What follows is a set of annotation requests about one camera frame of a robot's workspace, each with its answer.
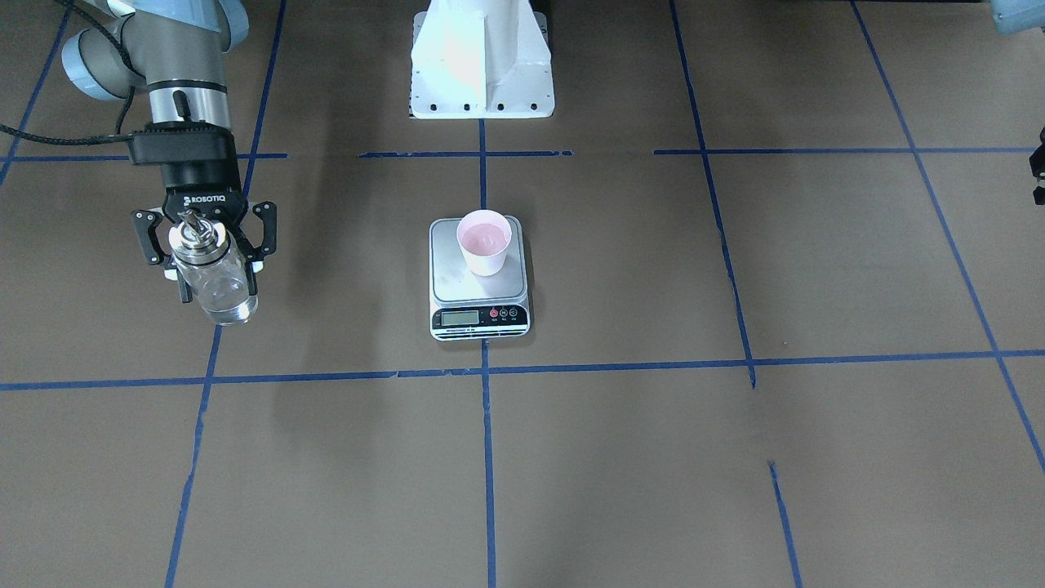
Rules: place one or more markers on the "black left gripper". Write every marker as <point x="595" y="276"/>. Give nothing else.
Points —
<point x="1039" y="163"/>

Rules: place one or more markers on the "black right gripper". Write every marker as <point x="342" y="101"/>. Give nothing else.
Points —
<point x="198" y="181"/>

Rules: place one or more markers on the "pink plastic cup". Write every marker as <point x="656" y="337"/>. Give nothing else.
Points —
<point x="484" y="238"/>

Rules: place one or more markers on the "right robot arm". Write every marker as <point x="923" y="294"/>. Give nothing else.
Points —
<point x="172" y="53"/>

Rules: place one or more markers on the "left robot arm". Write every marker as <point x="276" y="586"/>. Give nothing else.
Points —
<point x="1012" y="17"/>

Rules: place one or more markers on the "silver digital kitchen scale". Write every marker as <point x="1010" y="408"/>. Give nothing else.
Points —
<point x="467" y="306"/>

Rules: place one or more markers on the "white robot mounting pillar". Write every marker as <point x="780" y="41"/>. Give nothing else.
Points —
<point x="482" y="60"/>

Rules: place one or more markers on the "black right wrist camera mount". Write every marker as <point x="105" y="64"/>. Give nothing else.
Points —
<point x="181" y="142"/>

